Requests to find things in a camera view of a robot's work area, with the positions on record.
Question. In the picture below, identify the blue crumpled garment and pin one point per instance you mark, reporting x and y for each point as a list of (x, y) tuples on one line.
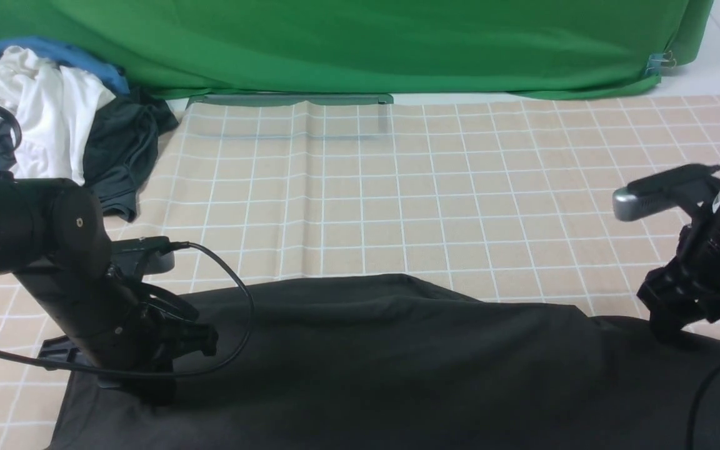
[(71, 57)]

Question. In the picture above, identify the green backdrop cloth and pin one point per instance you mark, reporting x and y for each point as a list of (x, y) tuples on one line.
[(555, 50)]

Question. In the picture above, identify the gray-green bar under backdrop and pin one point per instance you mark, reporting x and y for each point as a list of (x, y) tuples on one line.
[(261, 100)]

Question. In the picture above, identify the beige grid-pattern table mat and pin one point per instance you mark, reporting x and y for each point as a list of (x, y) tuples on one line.
[(503, 201)]

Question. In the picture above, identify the dark gray long-sleeve top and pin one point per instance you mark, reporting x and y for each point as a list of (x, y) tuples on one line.
[(395, 362)]

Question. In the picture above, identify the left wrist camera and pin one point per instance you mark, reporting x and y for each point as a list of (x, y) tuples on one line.
[(136, 258)]

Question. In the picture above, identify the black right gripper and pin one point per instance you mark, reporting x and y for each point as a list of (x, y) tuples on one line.
[(687, 289)]

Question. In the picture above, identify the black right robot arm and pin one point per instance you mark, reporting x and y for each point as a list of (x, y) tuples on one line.
[(687, 289)]

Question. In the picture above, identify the white crumpled shirt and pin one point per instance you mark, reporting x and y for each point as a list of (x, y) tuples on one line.
[(55, 107)]

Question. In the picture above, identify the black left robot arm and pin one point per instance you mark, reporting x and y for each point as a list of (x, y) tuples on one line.
[(52, 236)]

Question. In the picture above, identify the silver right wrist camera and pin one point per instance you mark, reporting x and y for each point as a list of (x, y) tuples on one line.
[(686, 187)]

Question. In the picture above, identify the dark teal crumpled shirt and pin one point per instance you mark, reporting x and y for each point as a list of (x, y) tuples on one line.
[(122, 150)]

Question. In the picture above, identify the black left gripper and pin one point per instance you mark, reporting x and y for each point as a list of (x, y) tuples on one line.
[(129, 344)]

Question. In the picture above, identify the binder clip on backdrop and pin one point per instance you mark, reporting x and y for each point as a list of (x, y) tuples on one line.
[(659, 61)]

